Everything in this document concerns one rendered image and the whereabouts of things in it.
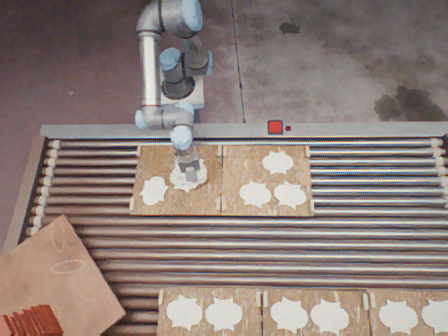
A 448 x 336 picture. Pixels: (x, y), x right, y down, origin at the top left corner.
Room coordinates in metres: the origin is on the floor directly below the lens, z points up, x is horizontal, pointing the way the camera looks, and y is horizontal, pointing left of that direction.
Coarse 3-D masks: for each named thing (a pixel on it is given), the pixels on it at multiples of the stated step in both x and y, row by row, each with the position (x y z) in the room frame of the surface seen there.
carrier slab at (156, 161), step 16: (144, 160) 0.74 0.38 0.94; (160, 160) 0.73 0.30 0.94; (176, 160) 0.72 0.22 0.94; (208, 160) 0.70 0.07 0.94; (144, 176) 0.66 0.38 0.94; (160, 176) 0.65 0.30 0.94; (208, 176) 0.62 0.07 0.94; (176, 192) 0.56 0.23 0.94; (192, 192) 0.55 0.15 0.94; (208, 192) 0.54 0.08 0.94; (144, 208) 0.50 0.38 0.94; (160, 208) 0.49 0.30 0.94; (176, 208) 0.48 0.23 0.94; (192, 208) 0.47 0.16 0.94; (208, 208) 0.47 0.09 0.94
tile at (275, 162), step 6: (270, 156) 0.69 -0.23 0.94; (276, 156) 0.68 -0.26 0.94; (282, 156) 0.68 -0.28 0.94; (288, 156) 0.68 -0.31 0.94; (264, 162) 0.66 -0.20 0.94; (270, 162) 0.66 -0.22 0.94; (276, 162) 0.65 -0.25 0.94; (282, 162) 0.65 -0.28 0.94; (288, 162) 0.65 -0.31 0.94; (264, 168) 0.63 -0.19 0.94; (270, 168) 0.62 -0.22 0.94; (276, 168) 0.62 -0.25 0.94; (282, 168) 0.62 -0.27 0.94; (288, 168) 0.61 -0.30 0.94
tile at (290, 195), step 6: (282, 186) 0.53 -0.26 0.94; (288, 186) 0.53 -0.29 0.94; (294, 186) 0.52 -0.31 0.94; (300, 186) 0.52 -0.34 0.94; (276, 192) 0.50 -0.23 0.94; (282, 192) 0.50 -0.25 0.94; (288, 192) 0.50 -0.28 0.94; (294, 192) 0.49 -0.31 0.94; (300, 192) 0.49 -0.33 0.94; (282, 198) 0.47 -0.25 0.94; (288, 198) 0.47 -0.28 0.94; (294, 198) 0.47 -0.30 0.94; (300, 198) 0.46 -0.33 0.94; (282, 204) 0.45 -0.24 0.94; (288, 204) 0.44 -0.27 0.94; (294, 204) 0.44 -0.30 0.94; (300, 204) 0.44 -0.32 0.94
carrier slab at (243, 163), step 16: (224, 160) 0.70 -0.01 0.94; (240, 160) 0.69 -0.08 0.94; (256, 160) 0.68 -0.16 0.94; (304, 160) 0.65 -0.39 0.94; (224, 176) 0.61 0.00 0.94; (240, 176) 0.60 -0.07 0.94; (256, 176) 0.60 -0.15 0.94; (272, 176) 0.59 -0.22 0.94; (288, 176) 0.58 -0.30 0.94; (304, 176) 0.57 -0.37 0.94; (224, 192) 0.53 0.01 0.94; (272, 192) 0.51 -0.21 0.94; (304, 192) 0.49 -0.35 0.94; (240, 208) 0.45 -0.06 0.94; (256, 208) 0.44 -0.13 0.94; (272, 208) 0.43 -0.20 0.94; (288, 208) 0.43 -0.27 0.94; (304, 208) 0.42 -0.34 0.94
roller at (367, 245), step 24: (24, 240) 0.41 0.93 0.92; (96, 240) 0.38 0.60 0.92; (120, 240) 0.37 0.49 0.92; (144, 240) 0.36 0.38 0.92; (168, 240) 0.34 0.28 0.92; (192, 240) 0.33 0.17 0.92; (216, 240) 0.32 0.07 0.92; (240, 240) 0.31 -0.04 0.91; (264, 240) 0.30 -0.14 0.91; (288, 240) 0.29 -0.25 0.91; (312, 240) 0.28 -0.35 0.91; (336, 240) 0.27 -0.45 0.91; (360, 240) 0.26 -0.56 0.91; (384, 240) 0.25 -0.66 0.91
